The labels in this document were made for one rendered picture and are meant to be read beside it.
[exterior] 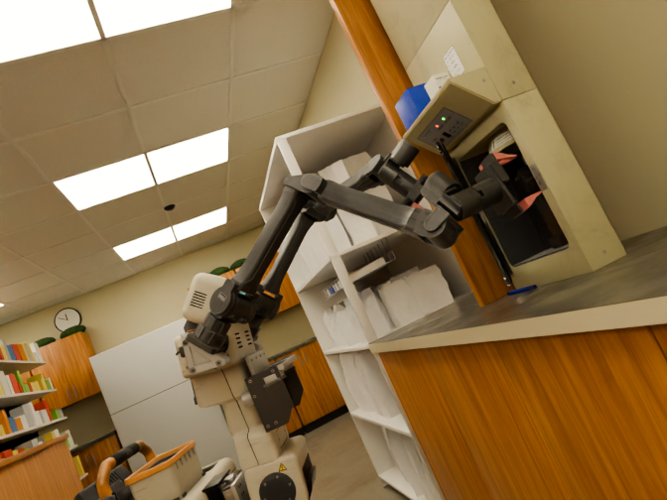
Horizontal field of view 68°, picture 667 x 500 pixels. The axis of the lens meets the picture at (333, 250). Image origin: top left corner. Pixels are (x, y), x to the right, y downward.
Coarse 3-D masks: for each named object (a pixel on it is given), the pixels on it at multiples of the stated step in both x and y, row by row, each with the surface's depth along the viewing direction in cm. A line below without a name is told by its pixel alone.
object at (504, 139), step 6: (498, 132) 134; (504, 132) 132; (492, 138) 136; (498, 138) 134; (504, 138) 132; (510, 138) 131; (492, 144) 136; (498, 144) 133; (504, 144) 132; (510, 144) 131; (516, 144) 145; (492, 150) 136; (498, 150) 133; (504, 150) 145; (510, 150) 146; (516, 150) 146
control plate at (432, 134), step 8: (440, 112) 133; (448, 112) 131; (432, 120) 137; (440, 120) 136; (448, 120) 135; (456, 120) 133; (464, 120) 132; (432, 128) 140; (440, 128) 139; (448, 128) 138; (456, 128) 137; (464, 128) 135; (424, 136) 145; (432, 136) 144; (440, 136) 143; (456, 136) 140; (432, 144) 148; (448, 144) 145
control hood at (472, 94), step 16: (448, 80) 121; (464, 80) 122; (480, 80) 123; (448, 96) 126; (464, 96) 124; (480, 96) 122; (496, 96) 123; (432, 112) 134; (464, 112) 129; (480, 112) 127; (416, 128) 143; (416, 144) 151
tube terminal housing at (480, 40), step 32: (480, 0) 129; (448, 32) 132; (480, 32) 126; (416, 64) 150; (480, 64) 125; (512, 64) 126; (512, 96) 124; (480, 128) 134; (512, 128) 123; (544, 128) 123; (544, 160) 121; (576, 160) 132; (544, 192) 122; (576, 192) 121; (576, 224) 119; (608, 224) 121; (576, 256) 120; (608, 256) 119
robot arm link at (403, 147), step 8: (400, 144) 134; (408, 144) 132; (392, 152) 139; (400, 152) 133; (408, 152) 133; (416, 152) 134; (376, 160) 140; (384, 160) 139; (400, 160) 133; (408, 160) 134; (376, 168) 139
